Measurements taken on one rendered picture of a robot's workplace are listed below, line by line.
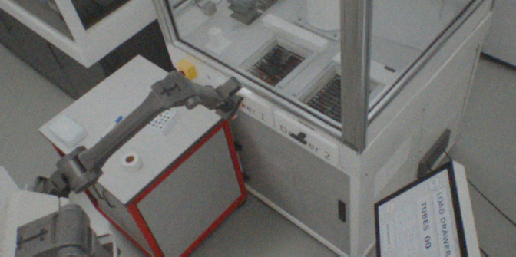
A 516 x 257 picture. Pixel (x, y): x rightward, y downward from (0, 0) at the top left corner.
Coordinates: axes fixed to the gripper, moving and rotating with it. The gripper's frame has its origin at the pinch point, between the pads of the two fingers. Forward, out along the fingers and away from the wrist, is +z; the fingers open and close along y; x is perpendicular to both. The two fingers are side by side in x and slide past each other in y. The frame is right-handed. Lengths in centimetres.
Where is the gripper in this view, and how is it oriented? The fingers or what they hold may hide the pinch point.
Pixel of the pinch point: (237, 111)
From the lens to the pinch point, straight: 209.2
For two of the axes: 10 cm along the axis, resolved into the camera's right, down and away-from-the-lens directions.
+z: 4.0, 2.8, 8.7
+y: 4.9, -8.7, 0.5
